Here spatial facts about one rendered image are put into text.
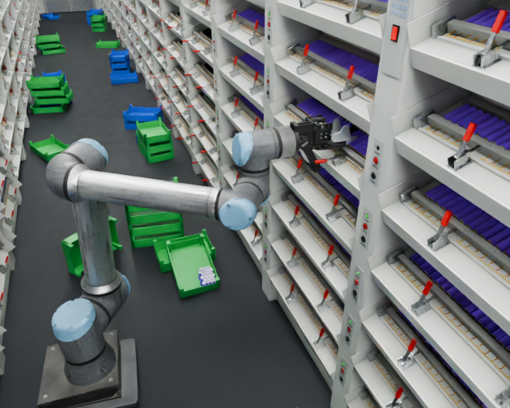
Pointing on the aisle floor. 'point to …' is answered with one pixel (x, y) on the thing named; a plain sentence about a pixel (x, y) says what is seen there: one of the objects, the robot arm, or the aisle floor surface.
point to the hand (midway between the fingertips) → (350, 137)
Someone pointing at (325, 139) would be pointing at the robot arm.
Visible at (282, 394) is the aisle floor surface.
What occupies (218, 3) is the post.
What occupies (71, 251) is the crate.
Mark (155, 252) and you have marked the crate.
